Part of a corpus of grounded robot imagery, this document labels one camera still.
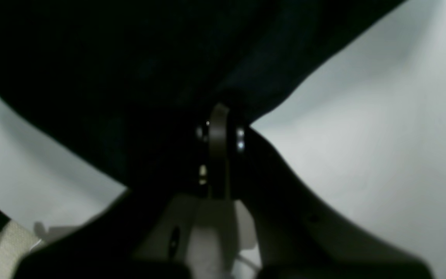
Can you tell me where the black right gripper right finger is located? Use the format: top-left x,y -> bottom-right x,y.
227,119 -> 432,279

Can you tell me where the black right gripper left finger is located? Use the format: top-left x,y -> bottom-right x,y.
14,103 -> 231,279

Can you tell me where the black T-shirt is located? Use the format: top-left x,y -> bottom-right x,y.
0,0 -> 402,187

